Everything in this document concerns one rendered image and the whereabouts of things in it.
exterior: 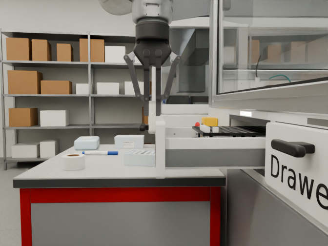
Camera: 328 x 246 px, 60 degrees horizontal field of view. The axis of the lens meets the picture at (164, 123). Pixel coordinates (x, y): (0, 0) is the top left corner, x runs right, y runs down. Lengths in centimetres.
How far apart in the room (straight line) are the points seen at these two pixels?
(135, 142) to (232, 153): 75
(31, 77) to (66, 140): 114
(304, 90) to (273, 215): 24
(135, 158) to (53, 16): 435
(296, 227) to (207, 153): 19
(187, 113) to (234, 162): 93
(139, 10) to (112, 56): 380
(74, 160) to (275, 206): 58
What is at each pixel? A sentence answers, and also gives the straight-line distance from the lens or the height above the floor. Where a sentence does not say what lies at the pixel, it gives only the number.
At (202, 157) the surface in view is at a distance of 56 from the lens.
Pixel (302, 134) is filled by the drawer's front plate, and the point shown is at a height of 92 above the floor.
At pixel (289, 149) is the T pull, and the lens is 38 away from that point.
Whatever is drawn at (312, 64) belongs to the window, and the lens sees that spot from 48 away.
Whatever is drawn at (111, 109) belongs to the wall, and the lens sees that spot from 484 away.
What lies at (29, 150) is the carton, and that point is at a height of 26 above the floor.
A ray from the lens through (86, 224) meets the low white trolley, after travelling 87.
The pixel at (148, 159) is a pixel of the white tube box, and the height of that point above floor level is 78.
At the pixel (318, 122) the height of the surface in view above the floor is 94.
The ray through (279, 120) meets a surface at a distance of 53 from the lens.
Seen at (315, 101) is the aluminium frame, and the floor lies 96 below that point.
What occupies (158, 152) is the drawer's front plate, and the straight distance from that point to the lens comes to 53.
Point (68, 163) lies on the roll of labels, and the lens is 90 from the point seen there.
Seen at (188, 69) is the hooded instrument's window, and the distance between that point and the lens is 151.
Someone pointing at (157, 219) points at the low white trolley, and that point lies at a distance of 85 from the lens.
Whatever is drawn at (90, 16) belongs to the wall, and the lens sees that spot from 505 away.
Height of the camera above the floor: 96
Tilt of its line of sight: 4 degrees down
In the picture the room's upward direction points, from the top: straight up
